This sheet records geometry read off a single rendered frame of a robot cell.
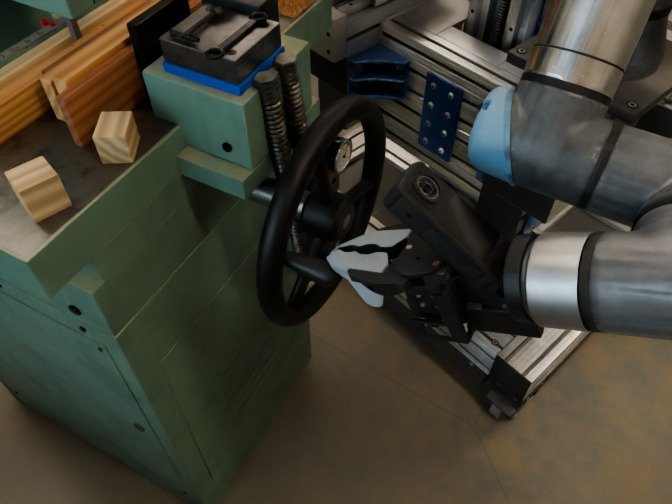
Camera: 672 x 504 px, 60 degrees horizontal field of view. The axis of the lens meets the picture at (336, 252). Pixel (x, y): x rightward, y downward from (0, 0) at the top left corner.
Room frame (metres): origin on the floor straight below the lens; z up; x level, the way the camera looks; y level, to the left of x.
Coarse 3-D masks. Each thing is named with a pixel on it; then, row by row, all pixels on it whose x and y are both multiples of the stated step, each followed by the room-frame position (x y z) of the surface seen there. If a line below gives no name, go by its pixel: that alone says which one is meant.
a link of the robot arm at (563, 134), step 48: (576, 0) 0.43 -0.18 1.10; (624, 0) 0.42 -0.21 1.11; (576, 48) 0.41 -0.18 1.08; (624, 48) 0.41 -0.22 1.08; (528, 96) 0.40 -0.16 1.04; (576, 96) 0.39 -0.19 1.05; (480, 144) 0.39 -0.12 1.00; (528, 144) 0.37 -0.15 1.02; (576, 144) 0.36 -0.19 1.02; (576, 192) 0.34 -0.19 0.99
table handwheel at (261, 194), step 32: (352, 96) 0.54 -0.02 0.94; (320, 128) 0.47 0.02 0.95; (384, 128) 0.60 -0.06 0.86; (288, 160) 0.44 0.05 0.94; (320, 160) 0.47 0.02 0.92; (384, 160) 0.60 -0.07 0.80; (256, 192) 0.52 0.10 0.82; (288, 192) 0.41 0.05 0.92; (320, 192) 0.48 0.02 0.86; (352, 192) 0.54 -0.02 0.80; (288, 224) 0.39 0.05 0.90; (320, 224) 0.46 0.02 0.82; (352, 224) 0.56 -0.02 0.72; (320, 288) 0.47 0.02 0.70; (288, 320) 0.38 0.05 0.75
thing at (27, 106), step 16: (144, 0) 0.76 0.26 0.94; (48, 64) 0.61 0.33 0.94; (32, 80) 0.58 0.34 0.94; (0, 96) 0.55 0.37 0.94; (16, 96) 0.55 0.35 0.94; (32, 96) 0.56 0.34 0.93; (0, 112) 0.53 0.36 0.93; (16, 112) 0.54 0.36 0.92; (32, 112) 0.56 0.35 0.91; (0, 128) 0.52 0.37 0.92; (16, 128) 0.53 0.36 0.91; (0, 144) 0.51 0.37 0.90
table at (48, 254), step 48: (48, 144) 0.51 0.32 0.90; (144, 144) 0.51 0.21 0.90; (0, 192) 0.44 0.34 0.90; (96, 192) 0.44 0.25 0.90; (144, 192) 0.48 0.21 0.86; (240, 192) 0.49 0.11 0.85; (0, 240) 0.37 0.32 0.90; (48, 240) 0.37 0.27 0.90; (96, 240) 0.41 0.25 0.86; (48, 288) 0.35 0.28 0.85
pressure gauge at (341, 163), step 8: (336, 136) 0.79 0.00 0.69; (336, 144) 0.77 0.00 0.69; (344, 144) 0.78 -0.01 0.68; (352, 144) 0.80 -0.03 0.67; (328, 152) 0.76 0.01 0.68; (336, 152) 0.76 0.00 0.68; (344, 152) 0.78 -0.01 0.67; (328, 160) 0.75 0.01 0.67; (336, 160) 0.75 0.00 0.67; (344, 160) 0.78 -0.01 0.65; (328, 168) 0.76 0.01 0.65; (336, 168) 0.75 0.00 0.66; (344, 168) 0.77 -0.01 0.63
